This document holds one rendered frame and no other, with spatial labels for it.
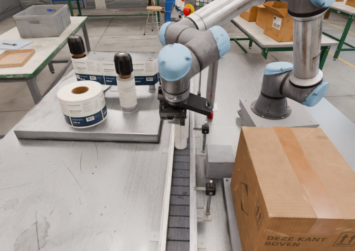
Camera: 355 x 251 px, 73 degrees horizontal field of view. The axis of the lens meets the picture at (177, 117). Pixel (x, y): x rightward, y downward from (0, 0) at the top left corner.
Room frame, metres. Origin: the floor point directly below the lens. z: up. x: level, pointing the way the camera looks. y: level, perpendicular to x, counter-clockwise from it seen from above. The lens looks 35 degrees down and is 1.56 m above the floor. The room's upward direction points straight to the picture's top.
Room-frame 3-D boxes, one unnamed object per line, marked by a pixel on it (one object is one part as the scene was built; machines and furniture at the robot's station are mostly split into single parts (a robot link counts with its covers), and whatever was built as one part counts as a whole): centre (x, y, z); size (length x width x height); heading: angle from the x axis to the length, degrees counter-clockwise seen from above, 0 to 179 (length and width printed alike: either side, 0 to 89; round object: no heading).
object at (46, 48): (2.56, 1.55, 0.40); 1.90 x 0.75 x 0.80; 5
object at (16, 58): (1.92, 1.37, 0.82); 0.34 x 0.24 x 0.03; 11
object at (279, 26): (2.63, -1.15, 0.97); 0.51 x 0.39 x 0.37; 100
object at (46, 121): (1.25, 0.41, 0.86); 0.80 x 0.67 x 0.05; 177
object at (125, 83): (1.04, 0.25, 1.03); 0.09 x 0.09 x 0.30
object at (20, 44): (2.30, 1.63, 0.81); 0.32 x 0.24 x 0.01; 81
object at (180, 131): (0.75, -0.01, 0.98); 0.05 x 0.05 x 0.20
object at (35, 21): (2.83, 1.49, 0.91); 0.60 x 0.40 x 0.22; 8
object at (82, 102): (0.98, 0.45, 0.95); 0.20 x 0.20 x 0.14
